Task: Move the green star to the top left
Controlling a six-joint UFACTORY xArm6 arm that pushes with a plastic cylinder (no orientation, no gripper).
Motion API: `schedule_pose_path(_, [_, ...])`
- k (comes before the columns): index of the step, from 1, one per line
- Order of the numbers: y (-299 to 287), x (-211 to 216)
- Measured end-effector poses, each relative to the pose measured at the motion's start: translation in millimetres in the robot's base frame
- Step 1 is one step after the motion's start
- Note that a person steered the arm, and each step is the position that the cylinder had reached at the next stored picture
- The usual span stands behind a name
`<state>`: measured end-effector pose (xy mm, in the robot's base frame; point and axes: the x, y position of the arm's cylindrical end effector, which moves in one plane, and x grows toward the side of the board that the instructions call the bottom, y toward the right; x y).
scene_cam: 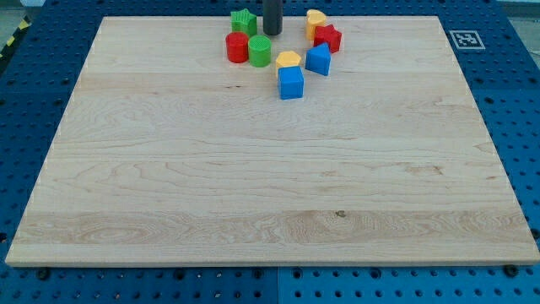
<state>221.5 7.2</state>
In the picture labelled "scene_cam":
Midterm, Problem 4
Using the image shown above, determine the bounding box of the green cylinder block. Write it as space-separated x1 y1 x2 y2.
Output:
248 35 272 68

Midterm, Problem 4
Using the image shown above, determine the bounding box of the red cylinder block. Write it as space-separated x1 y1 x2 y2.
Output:
225 31 249 63

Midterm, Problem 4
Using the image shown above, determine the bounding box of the yellow heart block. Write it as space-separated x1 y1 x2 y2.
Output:
305 9 327 41

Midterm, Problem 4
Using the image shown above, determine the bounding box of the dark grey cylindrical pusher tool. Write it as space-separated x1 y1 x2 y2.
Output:
262 0 283 35

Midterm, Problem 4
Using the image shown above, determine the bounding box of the light wooden board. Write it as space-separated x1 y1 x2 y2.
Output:
6 16 539 268

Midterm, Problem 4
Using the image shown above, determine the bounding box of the white fiducial marker tag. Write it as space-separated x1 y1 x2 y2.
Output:
450 30 485 50

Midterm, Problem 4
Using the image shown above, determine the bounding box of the blue triangle block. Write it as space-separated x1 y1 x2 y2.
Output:
305 42 332 76

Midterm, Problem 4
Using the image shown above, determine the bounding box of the yellow hexagon block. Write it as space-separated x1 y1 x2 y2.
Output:
275 51 301 73

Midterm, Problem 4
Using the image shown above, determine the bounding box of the green star block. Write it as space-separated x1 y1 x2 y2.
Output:
230 8 257 37

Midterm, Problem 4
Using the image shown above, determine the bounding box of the red star block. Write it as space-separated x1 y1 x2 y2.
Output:
313 24 343 53

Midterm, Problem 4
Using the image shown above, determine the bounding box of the blue cube block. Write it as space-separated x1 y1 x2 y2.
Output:
278 66 305 100

